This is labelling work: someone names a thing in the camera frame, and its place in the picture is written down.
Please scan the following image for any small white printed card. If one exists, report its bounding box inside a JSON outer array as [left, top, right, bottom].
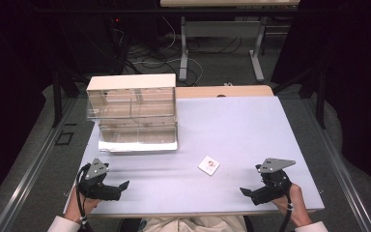
[[197, 155, 221, 177]]

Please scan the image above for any person's right hand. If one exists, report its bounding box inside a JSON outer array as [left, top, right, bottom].
[[271, 183, 314, 228]]

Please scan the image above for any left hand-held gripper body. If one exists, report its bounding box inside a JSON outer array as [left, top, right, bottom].
[[76, 158, 124, 201]]

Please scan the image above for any white floor cable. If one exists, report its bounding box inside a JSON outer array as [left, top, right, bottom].
[[160, 15, 205, 85]]

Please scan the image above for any square floor hatch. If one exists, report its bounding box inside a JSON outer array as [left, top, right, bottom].
[[54, 130, 75, 147]]

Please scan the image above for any pale lilac table mat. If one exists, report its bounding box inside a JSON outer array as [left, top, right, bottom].
[[63, 96, 326, 217]]

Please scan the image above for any dark equipment with red light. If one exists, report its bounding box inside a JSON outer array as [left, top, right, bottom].
[[105, 14, 130, 75]]

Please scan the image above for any desk with white legs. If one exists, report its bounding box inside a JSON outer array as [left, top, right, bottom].
[[159, 0, 301, 83]]

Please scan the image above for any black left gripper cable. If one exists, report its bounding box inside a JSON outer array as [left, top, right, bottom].
[[74, 162, 93, 232]]

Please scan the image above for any person's lap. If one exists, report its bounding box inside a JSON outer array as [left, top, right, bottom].
[[140, 215, 248, 232]]

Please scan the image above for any black floor cable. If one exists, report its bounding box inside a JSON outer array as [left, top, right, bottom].
[[186, 36, 243, 55], [125, 43, 182, 76]]

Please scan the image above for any clear plastic drawer organizer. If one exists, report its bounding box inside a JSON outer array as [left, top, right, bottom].
[[86, 72, 179, 154]]

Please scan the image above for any black metal stand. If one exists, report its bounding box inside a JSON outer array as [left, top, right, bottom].
[[51, 70, 65, 129]]

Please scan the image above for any grey metal floor rail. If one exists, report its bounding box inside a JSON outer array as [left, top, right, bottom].
[[301, 96, 371, 232], [0, 98, 80, 232]]

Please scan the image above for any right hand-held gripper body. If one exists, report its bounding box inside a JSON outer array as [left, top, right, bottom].
[[250, 157, 297, 207]]

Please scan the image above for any person's left hand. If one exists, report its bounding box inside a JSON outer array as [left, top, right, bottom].
[[65, 188, 102, 224]]

